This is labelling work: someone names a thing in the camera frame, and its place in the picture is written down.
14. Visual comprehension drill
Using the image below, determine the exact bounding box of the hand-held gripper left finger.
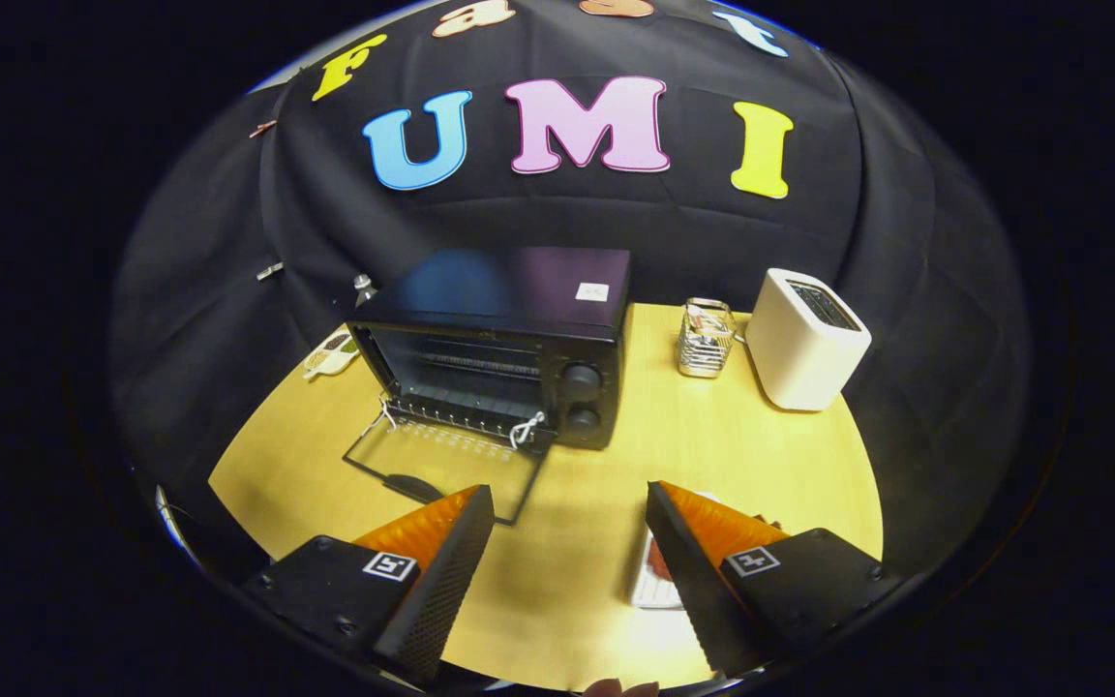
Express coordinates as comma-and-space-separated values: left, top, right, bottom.
240, 484, 497, 688

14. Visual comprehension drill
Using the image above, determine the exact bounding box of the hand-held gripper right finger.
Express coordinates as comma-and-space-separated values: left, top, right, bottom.
645, 481, 910, 679

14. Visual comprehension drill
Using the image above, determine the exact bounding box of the black toaster oven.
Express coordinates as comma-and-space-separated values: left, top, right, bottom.
343, 247, 633, 527

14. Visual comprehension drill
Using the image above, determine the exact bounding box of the white food plate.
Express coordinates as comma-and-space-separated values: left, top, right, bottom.
628, 492, 787, 611

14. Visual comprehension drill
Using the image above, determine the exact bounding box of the white pop-up toaster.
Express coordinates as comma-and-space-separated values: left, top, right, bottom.
745, 268, 873, 412

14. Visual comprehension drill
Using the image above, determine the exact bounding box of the white compartment spice dish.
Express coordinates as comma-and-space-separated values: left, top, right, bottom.
302, 328, 361, 381

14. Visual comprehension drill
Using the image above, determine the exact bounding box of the metal wire basket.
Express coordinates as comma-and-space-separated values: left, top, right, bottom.
677, 298, 738, 379

